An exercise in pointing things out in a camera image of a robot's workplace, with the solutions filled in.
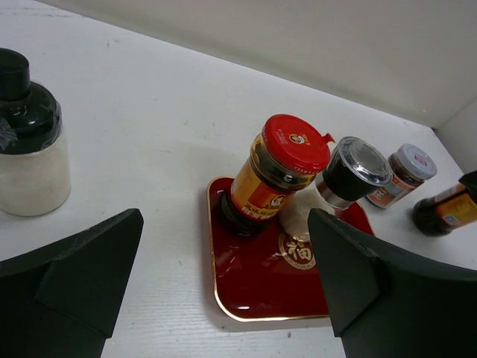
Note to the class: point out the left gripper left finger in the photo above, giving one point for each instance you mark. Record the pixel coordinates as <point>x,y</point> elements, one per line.
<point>63,299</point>

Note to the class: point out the clear cap grinder bottle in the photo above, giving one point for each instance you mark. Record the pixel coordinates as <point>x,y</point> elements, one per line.
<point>356,169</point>

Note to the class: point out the red lid dark sauce jar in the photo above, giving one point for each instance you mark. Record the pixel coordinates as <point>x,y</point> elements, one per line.
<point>445,212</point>

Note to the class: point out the black cap white bottle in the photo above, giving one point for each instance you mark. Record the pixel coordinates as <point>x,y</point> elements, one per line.
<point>35,170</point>

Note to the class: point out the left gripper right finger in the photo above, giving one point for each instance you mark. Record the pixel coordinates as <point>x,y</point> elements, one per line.
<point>385,301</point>

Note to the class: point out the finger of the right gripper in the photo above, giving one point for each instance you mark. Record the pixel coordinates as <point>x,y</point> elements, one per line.
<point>469,180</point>

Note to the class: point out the grey lid spice jar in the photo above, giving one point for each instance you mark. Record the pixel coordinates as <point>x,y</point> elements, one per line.
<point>411,167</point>

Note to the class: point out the red lacquer tray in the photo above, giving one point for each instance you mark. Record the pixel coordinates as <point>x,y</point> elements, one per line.
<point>265,277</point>

